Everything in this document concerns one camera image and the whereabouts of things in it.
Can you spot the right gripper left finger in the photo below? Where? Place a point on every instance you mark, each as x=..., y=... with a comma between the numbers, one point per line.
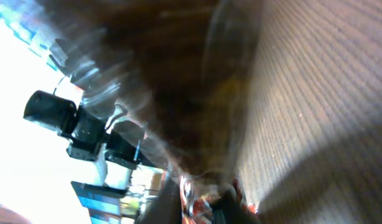
x=166, y=208

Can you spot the red Top snack bag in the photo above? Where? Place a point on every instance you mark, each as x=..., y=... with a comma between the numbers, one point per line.
x=197, y=209

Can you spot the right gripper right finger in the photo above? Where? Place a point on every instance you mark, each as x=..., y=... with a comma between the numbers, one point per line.
x=228, y=210

